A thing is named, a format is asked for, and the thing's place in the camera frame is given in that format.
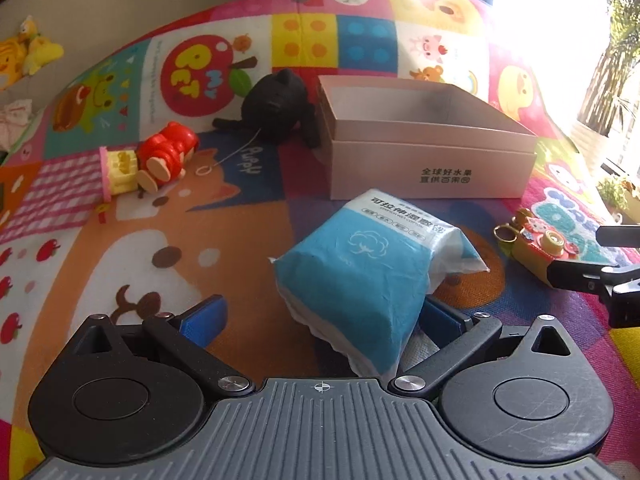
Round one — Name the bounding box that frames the red yellow toy camera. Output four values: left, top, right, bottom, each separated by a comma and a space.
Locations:
494, 207, 579, 285

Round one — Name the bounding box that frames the blue tissue pack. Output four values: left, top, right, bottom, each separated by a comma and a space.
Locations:
272, 188, 488, 380

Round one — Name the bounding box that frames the red bear toy figure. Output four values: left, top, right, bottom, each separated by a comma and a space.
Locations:
136, 122, 200, 193

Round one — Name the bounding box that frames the pink yellow cake toy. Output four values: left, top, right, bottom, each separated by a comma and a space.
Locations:
99, 146, 139, 203

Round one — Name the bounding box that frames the black plush toy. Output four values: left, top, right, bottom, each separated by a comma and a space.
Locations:
212, 68, 321, 150

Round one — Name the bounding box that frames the small potted flower plant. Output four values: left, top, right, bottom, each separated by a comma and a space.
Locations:
597, 176, 629, 223

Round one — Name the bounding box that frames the potted palm plant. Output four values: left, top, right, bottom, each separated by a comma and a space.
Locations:
577, 0, 639, 136

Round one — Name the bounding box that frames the colourful cartoon play mat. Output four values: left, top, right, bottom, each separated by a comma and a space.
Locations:
1, 0, 639, 479

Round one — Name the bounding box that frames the pink cardboard box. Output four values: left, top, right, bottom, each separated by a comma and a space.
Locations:
317, 75, 537, 200

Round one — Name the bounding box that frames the pink white crumpled cloth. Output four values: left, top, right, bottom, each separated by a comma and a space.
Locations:
0, 99, 32, 153

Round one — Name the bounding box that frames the yellow duck plush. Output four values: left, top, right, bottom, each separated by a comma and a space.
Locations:
18, 15, 64, 76

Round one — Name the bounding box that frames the yellow tiger plush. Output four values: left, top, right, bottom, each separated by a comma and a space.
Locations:
0, 37, 27, 91

